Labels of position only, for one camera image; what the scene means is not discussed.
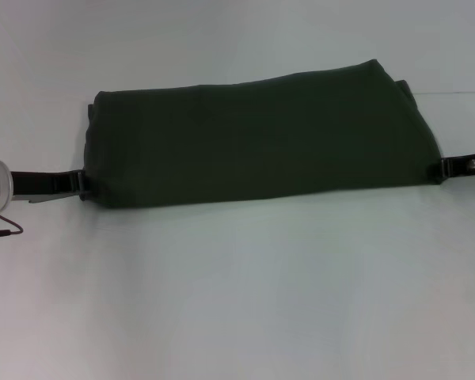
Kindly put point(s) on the dark green shirt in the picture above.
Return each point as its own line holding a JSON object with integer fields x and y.
{"x": 261, "y": 142}

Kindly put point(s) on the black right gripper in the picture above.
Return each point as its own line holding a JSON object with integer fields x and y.
{"x": 473, "y": 166}

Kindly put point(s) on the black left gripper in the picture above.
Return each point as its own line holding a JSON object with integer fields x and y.
{"x": 43, "y": 185}

